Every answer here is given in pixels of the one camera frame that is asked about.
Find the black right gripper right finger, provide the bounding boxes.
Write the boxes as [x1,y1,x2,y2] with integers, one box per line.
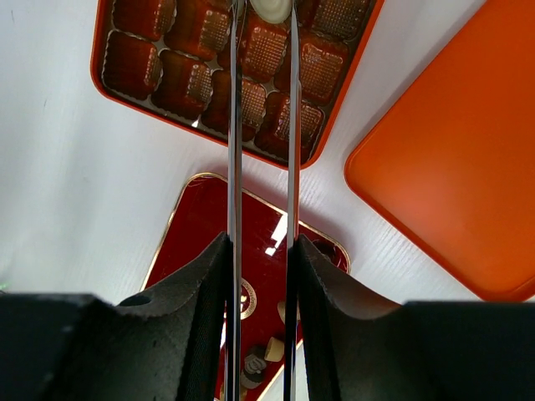
[296,236,534,400]

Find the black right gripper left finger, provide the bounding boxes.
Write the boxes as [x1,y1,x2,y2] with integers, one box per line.
[1,234,229,400]

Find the orange box lid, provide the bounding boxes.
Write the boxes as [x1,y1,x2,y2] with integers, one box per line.
[344,1,534,302]

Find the orange chocolate box with tray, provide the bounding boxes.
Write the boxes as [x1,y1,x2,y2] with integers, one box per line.
[90,1,383,168]

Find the metal tongs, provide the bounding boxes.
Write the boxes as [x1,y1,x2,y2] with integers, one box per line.
[224,1,302,400]

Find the white oval chocolate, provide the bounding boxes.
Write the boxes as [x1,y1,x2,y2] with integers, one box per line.
[250,0,293,24]

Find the tan chocolate right edge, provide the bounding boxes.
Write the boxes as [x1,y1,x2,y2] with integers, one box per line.
[264,337,285,363]

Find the tan heart chocolate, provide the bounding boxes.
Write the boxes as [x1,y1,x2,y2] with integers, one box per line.
[277,301,300,324]

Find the dark ridged chocolate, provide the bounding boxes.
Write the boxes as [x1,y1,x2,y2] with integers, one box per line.
[244,345,268,374]

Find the red rectangular tray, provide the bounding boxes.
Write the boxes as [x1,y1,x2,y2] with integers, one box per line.
[140,171,352,401]

